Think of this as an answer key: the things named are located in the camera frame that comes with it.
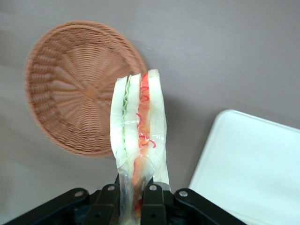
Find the triangle sandwich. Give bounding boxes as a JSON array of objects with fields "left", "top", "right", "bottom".
[{"left": 109, "top": 68, "right": 170, "bottom": 225}]

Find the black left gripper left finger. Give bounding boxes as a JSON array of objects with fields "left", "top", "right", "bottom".
[{"left": 4, "top": 174, "right": 122, "bottom": 225}]

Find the cream plastic tray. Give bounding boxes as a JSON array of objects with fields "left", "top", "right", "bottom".
[{"left": 188, "top": 109, "right": 300, "bottom": 225}]

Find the round brown wicker basket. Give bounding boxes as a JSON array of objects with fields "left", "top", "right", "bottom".
[{"left": 24, "top": 20, "right": 149, "bottom": 158}]

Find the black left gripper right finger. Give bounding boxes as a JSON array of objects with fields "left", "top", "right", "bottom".
[{"left": 140, "top": 180, "right": 254, "bottom": 225}]

